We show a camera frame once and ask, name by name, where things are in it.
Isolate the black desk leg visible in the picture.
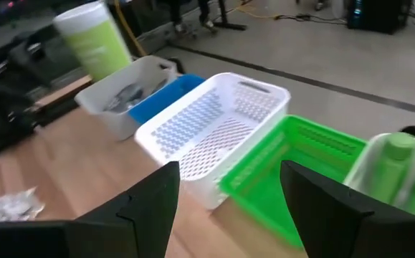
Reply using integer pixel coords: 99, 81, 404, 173
212, 0, 248, 32

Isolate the wide white plastic bin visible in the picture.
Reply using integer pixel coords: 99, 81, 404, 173
343, 132, 415, 220

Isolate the blue plastic basket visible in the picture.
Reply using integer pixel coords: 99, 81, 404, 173
128, 73, 207, 125

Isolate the white perforated plastic basket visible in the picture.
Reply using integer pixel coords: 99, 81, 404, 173
134, 72, 292, 211

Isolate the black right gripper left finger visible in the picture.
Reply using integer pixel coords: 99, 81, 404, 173
67, 161, 181, 258

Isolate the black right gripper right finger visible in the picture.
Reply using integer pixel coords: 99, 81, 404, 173
280, 160, 415, 258

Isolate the yellow power cable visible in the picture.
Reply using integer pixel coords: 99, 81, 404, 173
113, 0, 148, 57
234, 1, 278, 19

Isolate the printed white paper sachet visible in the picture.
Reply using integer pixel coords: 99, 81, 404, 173
0, 186, 46, 215
0, 206, 36, 222

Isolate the narrow white plastic bin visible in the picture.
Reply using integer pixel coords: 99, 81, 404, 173
74, 54, 179, 141

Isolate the green plastic basket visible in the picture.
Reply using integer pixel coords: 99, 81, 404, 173
219, 114, 368, 249

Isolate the green wipes canister white lid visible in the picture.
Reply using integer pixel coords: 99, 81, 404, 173
52, 0, 133, 82

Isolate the black computer tower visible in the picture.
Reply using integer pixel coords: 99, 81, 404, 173
346, 0, 413, 36

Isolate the person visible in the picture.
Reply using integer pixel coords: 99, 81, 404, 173
169, 0, 219, 37

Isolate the black floor cable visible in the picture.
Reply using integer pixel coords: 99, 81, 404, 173
275, 12, 350, 26

